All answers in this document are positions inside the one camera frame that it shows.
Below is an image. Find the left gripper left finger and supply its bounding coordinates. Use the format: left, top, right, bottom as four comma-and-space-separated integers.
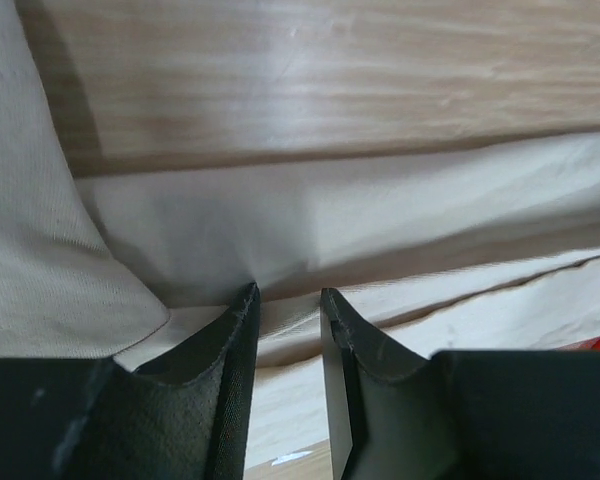
0, 284, 260, 479

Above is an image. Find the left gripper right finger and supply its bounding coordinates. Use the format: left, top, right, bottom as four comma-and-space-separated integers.
320, 289, 600, 479

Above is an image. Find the beige t shirt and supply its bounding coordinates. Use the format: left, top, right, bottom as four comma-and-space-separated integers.
0, 1, 600, 466

